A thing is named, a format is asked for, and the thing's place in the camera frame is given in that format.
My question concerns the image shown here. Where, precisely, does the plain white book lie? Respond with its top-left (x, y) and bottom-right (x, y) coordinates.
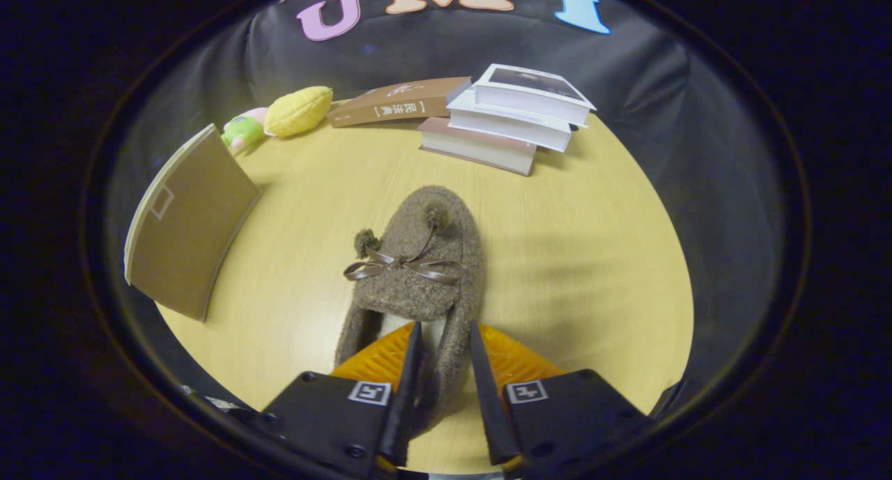
top-left (446, 88), bottom-right (574, 153)

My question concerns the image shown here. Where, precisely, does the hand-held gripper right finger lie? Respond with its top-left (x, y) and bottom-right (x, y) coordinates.
top-left (469, 321), bottom-right (654, 477)

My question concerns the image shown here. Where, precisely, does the brown cardboard storage box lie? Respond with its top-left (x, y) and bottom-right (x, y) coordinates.
top-left (124, 123), bottom-right (263, 322)

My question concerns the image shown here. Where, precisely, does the brown hardcover book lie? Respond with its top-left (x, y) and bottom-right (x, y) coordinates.
top-left (326, 77), bottom-right (472, 128)

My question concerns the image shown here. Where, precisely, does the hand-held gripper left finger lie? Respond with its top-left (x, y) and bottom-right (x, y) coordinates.
top-left (258, 320), bottom-right (424, 480)

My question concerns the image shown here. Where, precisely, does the pinkish brown book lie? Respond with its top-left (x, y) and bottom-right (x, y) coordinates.
top-left (418, 116), bottom-right (537, 177)

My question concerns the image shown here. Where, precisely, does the yellow plush toy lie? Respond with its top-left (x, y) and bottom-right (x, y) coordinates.
top-left (263, 86), bottom-right (334, 138)

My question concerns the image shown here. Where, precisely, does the brown fuzzy shoe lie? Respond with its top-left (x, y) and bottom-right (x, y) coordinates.
top-left (334, 185), bottom-right (484, 432)

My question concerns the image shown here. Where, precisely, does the pink and green plush toy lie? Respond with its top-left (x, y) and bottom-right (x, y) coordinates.
top-left (221, 107), bottom-right (269, 155)

